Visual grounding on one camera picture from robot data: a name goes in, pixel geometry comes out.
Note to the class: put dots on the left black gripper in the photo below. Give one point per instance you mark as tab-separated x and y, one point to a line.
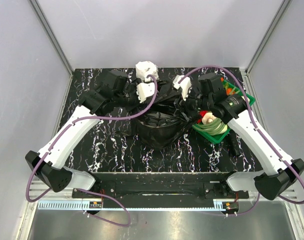
133	88

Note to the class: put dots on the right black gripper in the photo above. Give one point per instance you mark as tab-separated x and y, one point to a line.
187	103

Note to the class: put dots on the green toy bean bundle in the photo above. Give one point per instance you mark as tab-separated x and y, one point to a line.
216	127

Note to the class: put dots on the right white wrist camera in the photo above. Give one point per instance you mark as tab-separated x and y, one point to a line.
182	83

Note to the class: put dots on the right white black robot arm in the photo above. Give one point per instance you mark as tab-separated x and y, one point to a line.
279	169

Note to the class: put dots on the orange toy carrot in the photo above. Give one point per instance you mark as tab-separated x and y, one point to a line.
229	88

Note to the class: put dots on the white toy mushroom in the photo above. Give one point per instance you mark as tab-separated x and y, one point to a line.
208	118

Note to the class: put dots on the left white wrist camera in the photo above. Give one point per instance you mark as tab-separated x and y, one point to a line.
145	90

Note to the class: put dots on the black plastic trash bag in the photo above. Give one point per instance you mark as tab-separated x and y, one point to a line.
165	122

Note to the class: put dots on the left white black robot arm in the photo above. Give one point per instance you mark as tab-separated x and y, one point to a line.
94	106

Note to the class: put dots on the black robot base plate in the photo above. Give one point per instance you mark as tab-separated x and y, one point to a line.
179	190

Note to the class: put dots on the white crumpled paper towel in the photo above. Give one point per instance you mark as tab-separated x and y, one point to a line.
145	68

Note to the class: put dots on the aluminium frame rail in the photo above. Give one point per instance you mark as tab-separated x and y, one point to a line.
36	7

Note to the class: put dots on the green plastic vegetable basket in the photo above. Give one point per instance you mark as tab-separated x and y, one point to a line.
217	138

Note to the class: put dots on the red toy chili pepper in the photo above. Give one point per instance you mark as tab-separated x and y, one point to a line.
202	113

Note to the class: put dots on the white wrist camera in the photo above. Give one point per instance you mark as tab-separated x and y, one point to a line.
145	90
182	83

